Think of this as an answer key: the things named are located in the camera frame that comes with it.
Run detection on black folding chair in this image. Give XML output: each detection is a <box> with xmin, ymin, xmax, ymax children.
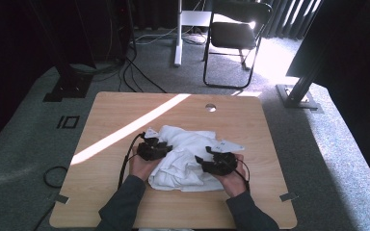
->
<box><xmin>202</xmin><ymin>0</ymin><xmax>274</xmax><ymax>90</ymax></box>

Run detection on white desk leg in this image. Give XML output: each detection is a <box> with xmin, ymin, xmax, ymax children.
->
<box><xmin>172</xmin><ymin>0</ymin><xmax>213</xmax><ymax>68</ymax></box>

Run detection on grey tape strip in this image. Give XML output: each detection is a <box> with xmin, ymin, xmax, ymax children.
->
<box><xmin>55</xmin><ymin>193</ymin><xmax>70</xmax><ymax>205</ymax></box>
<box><xmin>278</xmin><ymin>192</ymin><xmax>300</xmax><ymax>203</ymax></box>

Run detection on right hand-held gripper cable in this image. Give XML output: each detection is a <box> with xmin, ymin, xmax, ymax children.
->
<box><xmin>234</xmin><ymin>158</ymin><xmax>251</xmax><ymax>194</ymax></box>

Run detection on white floor cables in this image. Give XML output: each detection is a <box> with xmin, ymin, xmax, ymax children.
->
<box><xmin>134</xmin><ymin>26</ymin><xmax>178</xmax><ymax>46</ymax></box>

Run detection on dark monitor panel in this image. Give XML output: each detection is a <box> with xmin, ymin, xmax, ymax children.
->
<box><xmin>285</xmin><ymin>0</ymin><xmax>370</xmax><ymax>80</ymax></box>

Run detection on person's left hand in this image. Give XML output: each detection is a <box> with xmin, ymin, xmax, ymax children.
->
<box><xmin>128</xmin><ymin>146</ymin><xmax>162</xmax><ymax>183</ymax></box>

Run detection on black floor cables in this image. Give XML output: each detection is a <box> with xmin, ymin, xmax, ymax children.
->
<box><xmin>118</xmin><ymin>47</ymin><xmax>169</xmax><ymax>94</ymax></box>

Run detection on hand-held gripper cable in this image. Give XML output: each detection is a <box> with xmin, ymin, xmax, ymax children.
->
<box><xmin>234</xmin><ymin>158</ymin><xmax>251</xmax><ymax>194</ymax></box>
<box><xmin>118</xmin><ymin>132</ymin><xmax>146</xmax><ymax>191</ymax></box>

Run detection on person's right hand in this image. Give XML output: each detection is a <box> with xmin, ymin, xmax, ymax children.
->
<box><xmin>212</xmin><ymin>153</ymin><xmax>248</xmax><ymax>198</ymax></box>

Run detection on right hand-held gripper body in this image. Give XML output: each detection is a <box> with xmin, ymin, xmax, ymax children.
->
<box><xmin>204</xmin><ymin>140</ymin><xmax>246</xmax><ymax>177</ymax></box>

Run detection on black cable loop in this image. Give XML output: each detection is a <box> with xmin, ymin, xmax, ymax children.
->
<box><xmin>42</xmin><ymin>166</ymin><xmax>69</xmax><ymax>190</ymax></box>

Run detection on black stand with base plate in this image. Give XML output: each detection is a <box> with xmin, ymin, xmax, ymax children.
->
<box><xmin>28</xmin><ymin>0</ymin><xmax>94</xmax><ymax>103</ymax></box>

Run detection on left hand-held gripper cable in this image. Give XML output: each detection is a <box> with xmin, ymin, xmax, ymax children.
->
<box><xmin>118</xmin><ymin>132</ymin><xmax>146</xmax><ymax>191</ymax></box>

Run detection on pleated curtain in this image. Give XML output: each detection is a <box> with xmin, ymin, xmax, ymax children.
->
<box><xmin>262</xmin><ymin>0</ymin><xmax>323</xmax><ymax>41</ymax></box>

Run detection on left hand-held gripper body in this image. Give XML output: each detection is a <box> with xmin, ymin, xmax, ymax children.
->
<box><xmin>136</xmin><ymin>127</ymin><xmax>166</xmax><ymax>162</ymax></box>

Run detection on metal stand with base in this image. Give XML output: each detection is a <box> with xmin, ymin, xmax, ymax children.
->
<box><xmin>275</xmin><ymin>59</ymin><xmax>325</xmax><ymax>114</ymax></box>

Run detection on white skirt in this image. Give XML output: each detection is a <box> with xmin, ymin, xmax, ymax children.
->
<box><xmin>147</xmin><ymin>124</ymin><xmax>236</xmax><ymax>193</ymax></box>

